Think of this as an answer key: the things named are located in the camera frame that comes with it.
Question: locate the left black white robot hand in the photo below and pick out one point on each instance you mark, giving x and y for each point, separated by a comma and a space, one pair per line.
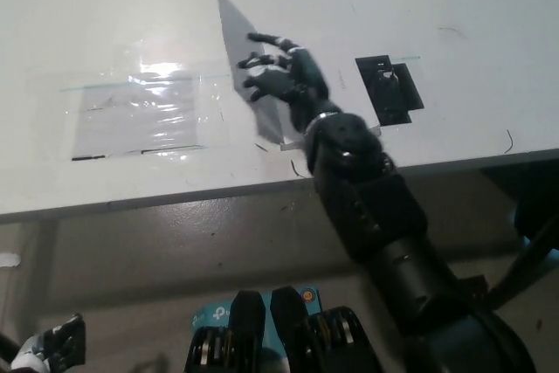
48, 347

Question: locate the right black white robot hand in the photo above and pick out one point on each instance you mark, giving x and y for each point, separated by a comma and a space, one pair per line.
301, 80

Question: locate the white grey softcover book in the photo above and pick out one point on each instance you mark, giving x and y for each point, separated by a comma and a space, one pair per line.
238, 50

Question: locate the black marker patch on table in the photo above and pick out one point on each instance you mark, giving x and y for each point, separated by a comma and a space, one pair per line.
388, 89

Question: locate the short thin teal tape strip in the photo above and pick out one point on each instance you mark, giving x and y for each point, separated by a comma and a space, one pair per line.
408, 58

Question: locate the clear plastic bag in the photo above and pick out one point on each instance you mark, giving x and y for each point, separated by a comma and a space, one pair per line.
135, 119

